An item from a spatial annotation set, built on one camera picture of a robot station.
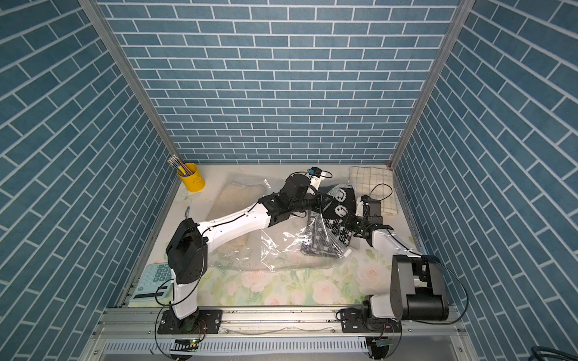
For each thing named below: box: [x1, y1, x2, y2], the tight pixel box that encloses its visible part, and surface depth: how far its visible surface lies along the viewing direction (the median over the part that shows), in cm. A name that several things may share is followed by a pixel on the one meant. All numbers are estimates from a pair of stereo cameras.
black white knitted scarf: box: [300, 186, 357, 259], surface depth 91 cm
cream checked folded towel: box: [349, 166, 399, 216], surface depth 111 cm
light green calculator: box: [127, 262, 174, 308], surface depth 80 cm
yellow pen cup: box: [176, 162, 206, 194], surface depth 108 cm
